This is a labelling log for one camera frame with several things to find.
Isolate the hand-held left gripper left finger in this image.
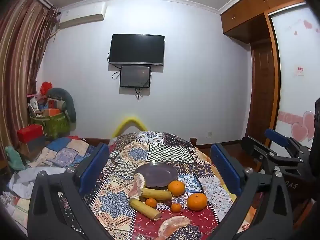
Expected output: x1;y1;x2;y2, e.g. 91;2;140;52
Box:
27;142;113;240

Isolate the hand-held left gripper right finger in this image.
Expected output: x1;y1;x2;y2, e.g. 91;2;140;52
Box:
210;143;300;240

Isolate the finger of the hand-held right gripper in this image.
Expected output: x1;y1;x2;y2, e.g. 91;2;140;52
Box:
241;135;300;171
265;129;304;160

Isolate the large orange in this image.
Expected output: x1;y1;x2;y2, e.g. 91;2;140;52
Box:
168;180;186;196
187;193;208;211

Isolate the peeled pomelo segment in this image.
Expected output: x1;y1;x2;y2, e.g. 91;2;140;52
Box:
158;215;191;238
128;172;147;198

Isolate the purple round plate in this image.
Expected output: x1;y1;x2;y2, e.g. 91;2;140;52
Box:
134;162;179;188

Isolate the yellow sugarcane piece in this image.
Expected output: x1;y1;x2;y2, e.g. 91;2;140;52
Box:
129;198;162;221
140;188;173;201

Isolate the pale patchwork quilt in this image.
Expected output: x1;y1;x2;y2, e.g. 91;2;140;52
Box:
27;136;102;169

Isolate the brown wooden door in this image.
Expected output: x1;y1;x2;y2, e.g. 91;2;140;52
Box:
245;12;280;148

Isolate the yellow orange blanket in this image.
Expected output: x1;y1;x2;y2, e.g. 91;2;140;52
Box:
236;205;258;234

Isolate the yellow foam tube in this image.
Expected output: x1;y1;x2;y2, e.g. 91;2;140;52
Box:
111;116;148;139

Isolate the colourful patchwork blanket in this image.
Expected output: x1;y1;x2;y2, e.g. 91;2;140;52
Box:
84;131;250;240

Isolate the white crumpled cloth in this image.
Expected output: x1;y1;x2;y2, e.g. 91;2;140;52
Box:
7;167;68;198

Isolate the orange box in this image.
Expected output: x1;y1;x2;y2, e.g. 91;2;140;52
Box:
41;108;61;117

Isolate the grey curved pillow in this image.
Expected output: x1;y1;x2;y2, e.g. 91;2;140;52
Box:
46;87;77;123

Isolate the red box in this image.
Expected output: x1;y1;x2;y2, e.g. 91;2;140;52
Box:
17;124;44;143

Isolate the white heart-sticker sliding door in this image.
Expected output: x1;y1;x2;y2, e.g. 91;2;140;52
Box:
269;1;320;153

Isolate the red paper flower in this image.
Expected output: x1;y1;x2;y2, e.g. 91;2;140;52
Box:
40;81;52;95

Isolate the wooden overhead cabinet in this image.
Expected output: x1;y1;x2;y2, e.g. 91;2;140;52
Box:
220;0;307;44

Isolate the striped brown curtain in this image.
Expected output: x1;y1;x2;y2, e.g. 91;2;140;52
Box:
0;0;60;180

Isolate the white air conditioner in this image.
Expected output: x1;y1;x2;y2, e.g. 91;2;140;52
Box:
59;2;107;29

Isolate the wooden bed frame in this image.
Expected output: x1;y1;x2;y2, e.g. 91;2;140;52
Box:
80;136;198;147

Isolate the small black wall monitor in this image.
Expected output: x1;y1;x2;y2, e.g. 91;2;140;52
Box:
119;65;151;88

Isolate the large black wall television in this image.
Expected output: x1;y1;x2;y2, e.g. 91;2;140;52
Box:
108;34;165;66

